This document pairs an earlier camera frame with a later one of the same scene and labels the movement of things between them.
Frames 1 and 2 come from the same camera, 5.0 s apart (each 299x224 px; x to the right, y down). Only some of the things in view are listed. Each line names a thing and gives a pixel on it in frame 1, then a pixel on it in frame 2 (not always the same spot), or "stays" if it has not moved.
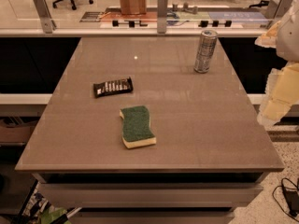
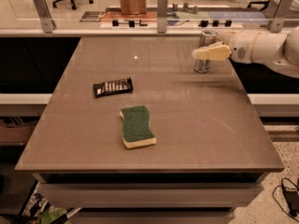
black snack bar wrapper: (112, 87) stays
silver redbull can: (206, 51) stays
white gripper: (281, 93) → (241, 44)
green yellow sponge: (136, 129) stays
